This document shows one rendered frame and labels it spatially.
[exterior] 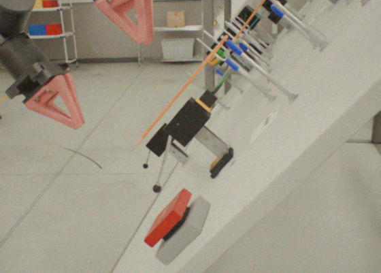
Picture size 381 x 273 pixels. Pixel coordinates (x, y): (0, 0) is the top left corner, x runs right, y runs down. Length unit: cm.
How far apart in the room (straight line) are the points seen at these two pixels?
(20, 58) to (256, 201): 42
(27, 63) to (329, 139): 45
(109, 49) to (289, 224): 765
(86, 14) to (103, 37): 53
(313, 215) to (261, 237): 17
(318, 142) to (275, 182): 5
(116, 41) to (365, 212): 761
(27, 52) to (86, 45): 794
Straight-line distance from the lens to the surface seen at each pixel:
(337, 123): 31
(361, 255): 94
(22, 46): 64
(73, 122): 63
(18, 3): 59
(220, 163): 53
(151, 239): 42
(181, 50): 774
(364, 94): 31
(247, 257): 89
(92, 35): 851
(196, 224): 40
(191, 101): 58
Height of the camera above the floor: 132
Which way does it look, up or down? 18 degrees down
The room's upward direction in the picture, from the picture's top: 2 degrees counter-clockwise
